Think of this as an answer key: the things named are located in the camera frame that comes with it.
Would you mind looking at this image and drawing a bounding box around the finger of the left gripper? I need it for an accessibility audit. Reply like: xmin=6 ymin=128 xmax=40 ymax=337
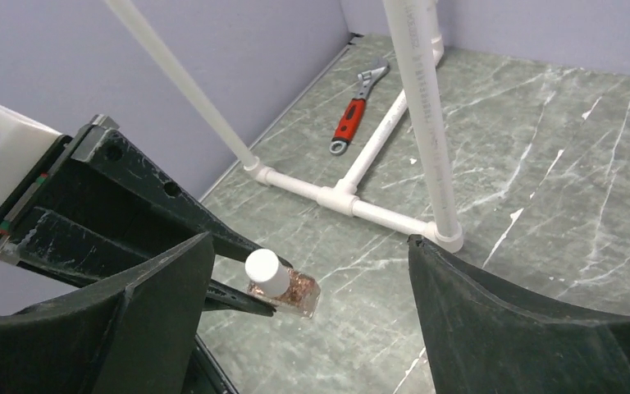
xmin=73 ymin=123 xmax=261 ymax=262

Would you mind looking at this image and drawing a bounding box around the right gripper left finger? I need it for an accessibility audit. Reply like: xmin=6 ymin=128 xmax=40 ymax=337
xmin=0 ymin=233 xmax=215 ymax=393

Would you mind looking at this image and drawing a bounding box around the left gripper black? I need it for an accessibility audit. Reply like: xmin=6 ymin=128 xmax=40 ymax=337
xmin=0 ymin=104 xmax=258 ymax=287

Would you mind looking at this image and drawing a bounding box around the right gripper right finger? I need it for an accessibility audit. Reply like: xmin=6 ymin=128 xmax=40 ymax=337
xmin=408 ymin=235 xmax=630 ymax=393

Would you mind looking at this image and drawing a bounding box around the white nail polish cap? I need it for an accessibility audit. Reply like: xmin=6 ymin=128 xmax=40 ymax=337
xmin=244 ymin=249 xmax=290 ymax=297

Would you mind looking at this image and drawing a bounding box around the glitter nail polish bottle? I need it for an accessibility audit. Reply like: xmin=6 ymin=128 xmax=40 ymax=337
xmin=247 ymin=267 xmax=321 ymax=318

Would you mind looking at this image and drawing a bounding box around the red adjustable wrench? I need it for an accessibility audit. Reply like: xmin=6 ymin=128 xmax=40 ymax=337
xmin=329 ymin=57 xmax=390 ymax=156

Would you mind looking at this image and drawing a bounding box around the white PVC pipe frame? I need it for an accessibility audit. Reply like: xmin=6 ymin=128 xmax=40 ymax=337
xmin=103 ymin=0 xmax=465 ymax=254

